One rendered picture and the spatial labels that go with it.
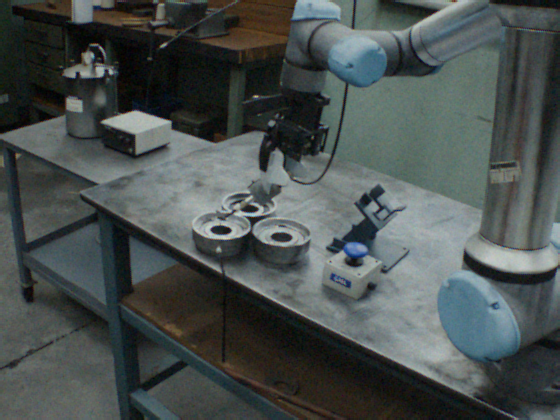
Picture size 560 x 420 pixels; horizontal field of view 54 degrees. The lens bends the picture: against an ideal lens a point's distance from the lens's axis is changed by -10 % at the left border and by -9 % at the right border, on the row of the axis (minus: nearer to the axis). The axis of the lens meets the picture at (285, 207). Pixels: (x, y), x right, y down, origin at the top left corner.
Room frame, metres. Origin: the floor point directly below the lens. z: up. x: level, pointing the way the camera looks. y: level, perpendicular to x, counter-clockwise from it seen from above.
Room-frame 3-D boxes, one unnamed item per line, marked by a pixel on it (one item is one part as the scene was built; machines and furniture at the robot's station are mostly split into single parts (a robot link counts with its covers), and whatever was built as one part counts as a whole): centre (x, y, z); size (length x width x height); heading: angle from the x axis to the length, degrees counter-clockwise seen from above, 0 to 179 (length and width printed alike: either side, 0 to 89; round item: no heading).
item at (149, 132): (1.77, 0.59, 0.83); 0.41 x 0.19 x 0.30; 58
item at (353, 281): (0.85, -0.12, 0.82); 0.08 x 0.07 x 0.05; 54
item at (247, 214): (1.04, 0.07, 0.82); 0.10 x 0.10 x 0.04
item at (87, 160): (1.75, 0.62, 0.34); 0.67 x 0.46 x 0.68; 58
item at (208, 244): (0.95, 0.11, 0.82); 0.10 x 0.10 x 0.04
